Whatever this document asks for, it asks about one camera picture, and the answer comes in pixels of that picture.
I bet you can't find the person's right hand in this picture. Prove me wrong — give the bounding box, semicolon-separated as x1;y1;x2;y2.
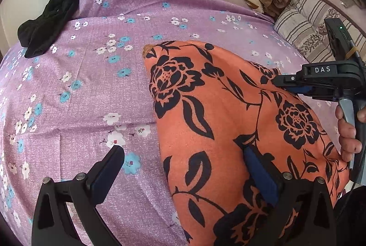
335;105;363;163

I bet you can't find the orange black floral garment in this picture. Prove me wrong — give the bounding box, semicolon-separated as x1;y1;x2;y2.
142;40;351;246

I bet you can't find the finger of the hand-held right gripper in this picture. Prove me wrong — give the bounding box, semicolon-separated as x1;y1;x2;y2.
272;73;314;96

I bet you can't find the purple floral bedsheet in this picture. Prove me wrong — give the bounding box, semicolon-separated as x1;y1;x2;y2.
0;0;344;246

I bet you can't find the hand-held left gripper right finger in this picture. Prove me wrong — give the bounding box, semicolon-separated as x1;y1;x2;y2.
243;145;338;246

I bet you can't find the black cloth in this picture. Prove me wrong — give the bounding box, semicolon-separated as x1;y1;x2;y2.
17;0;85;58

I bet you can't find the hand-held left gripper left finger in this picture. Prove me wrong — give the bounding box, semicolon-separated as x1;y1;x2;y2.
31;144;125;246

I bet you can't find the striped beige pillow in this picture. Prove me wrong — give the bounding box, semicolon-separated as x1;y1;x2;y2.
273;0;366;64

